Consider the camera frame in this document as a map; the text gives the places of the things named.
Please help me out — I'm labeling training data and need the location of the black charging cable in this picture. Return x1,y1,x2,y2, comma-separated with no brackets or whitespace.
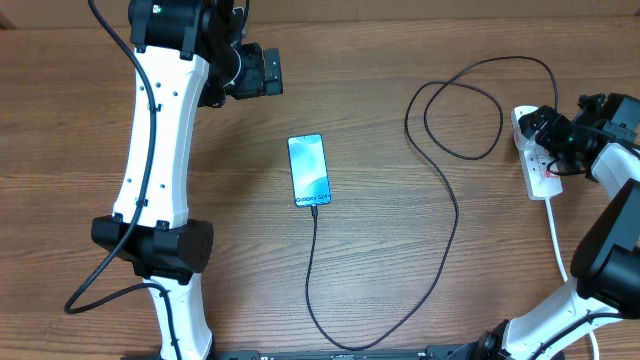
304,55,559,351

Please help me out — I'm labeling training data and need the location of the Samsung Galaxy smartphone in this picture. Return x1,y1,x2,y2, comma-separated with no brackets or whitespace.
287,133,332,207

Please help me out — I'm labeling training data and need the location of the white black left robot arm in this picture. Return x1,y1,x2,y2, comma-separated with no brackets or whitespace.
91,0,283,359

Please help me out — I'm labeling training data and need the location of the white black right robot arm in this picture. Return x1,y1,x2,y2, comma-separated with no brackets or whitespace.
453,93,639,359

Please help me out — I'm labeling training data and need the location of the white power strip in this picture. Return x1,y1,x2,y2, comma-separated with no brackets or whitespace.
511,105,563,201

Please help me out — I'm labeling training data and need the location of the white power strip cord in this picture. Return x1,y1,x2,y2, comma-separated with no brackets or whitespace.
543,197,600,360

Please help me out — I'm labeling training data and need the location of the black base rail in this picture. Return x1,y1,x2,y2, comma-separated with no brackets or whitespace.
206,342,477,360

